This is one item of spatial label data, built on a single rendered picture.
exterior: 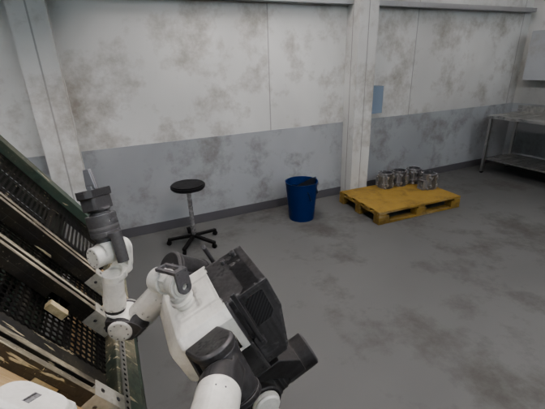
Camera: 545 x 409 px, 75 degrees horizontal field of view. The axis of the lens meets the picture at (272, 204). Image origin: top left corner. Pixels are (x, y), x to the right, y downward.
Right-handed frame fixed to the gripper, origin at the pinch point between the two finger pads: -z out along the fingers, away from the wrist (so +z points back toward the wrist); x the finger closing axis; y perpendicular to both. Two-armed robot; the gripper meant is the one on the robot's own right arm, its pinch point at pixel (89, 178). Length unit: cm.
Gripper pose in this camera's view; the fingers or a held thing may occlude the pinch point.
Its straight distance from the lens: 120.9
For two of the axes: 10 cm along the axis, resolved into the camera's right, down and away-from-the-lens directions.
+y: -9.6, 1.8, 2.0
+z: 2.1, 9.6, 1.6
